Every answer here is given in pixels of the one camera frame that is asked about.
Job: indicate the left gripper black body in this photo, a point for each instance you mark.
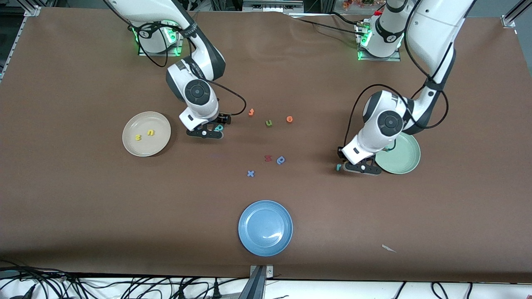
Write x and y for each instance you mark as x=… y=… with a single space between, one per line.
x=342 y=154

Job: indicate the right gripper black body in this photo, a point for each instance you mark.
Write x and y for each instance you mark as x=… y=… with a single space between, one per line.
x=222 y=119

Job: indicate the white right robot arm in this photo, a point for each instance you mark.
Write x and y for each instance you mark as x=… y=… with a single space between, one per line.
x=145 y=10

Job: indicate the pale green plate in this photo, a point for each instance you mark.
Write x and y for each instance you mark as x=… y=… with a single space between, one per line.
x=405 y=158

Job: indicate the blue letter p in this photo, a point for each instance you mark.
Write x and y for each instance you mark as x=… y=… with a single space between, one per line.
x=278 y=160

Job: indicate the pale beige plate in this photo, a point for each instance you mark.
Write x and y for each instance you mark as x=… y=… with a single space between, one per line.
x=146 y=145

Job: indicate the brown table cover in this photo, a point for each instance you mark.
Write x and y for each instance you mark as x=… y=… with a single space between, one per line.
x=166 y=207

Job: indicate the white paper scrap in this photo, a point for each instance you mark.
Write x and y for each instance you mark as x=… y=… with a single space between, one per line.
x=387 y=248

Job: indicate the blue plate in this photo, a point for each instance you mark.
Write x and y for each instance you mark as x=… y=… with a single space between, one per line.
x=265 y=228

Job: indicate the grey power strip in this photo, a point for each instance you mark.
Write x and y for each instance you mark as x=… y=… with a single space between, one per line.
x=272 y=6

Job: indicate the orange patterned object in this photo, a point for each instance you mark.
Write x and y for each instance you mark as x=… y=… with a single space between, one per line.
x=353 y=4

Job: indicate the metal mount bracket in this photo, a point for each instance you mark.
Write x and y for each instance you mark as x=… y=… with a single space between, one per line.
x=269 y=272

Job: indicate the dark camera support beam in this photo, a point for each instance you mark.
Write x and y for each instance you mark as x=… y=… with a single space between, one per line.
x=254 y=288

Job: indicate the aluminium frame profile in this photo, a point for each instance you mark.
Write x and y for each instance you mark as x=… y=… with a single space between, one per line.
x=32 y=11
x=508 y=20

